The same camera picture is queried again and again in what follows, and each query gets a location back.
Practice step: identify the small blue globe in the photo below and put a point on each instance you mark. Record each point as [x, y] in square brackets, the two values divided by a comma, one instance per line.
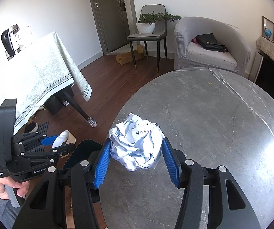
[268, 33]

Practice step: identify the black and silver kettle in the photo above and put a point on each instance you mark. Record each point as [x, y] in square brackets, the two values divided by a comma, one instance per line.
[9, 40]

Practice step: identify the black handbag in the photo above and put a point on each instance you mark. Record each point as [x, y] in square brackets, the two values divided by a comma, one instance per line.
[209, 41]

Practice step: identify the dark canvas shoe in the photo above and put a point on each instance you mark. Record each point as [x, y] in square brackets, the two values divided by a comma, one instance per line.
[31, 127]

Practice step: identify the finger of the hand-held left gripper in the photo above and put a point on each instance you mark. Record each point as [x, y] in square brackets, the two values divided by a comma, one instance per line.
[60, 151]
[48, 140]

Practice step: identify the grey ribbed doormat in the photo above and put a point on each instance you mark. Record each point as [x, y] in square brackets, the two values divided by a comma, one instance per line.
[43, 128]

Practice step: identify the black stool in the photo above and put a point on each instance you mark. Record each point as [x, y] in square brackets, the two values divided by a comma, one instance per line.
[57, 102]

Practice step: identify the green bonsai plant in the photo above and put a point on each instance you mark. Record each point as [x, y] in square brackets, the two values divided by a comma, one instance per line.
[156, 18]

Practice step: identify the flat cardboard box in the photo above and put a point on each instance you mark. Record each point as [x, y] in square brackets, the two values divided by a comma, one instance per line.
[127, 56]

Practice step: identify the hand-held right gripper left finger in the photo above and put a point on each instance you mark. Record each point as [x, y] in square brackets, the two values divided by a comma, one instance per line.
[102, 167]

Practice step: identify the striped table leg sock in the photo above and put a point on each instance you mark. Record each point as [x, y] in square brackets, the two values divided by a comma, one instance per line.
[65, 103]
[91, 122]

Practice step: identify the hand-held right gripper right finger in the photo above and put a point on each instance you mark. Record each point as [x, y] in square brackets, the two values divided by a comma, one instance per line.
[171, 164]

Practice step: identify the black table leg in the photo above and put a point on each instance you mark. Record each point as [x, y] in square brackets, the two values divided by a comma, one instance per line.
[78, 107]

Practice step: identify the grey door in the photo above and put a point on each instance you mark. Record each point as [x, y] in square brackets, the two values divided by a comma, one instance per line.
[110, 16]

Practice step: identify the white patterned tablecloth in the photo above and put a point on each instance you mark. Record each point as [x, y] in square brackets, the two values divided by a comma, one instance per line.
[32, 76]

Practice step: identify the wooden picture frame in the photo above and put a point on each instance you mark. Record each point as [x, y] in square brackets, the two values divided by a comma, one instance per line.
[269, 22]

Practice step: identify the pink cloth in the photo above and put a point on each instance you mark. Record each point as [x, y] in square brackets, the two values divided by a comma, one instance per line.
[194, 40]

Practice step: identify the grey armchair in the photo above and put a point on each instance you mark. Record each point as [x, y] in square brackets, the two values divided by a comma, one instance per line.
[213, 57]

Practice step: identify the white paper ball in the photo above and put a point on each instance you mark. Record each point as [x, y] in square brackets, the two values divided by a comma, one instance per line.
[137, 143]

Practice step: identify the white plant pot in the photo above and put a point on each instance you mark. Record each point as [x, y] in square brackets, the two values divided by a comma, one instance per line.
[146, 28]

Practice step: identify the grey dining chair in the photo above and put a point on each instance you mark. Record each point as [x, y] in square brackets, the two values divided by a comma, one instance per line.
[146, 37]

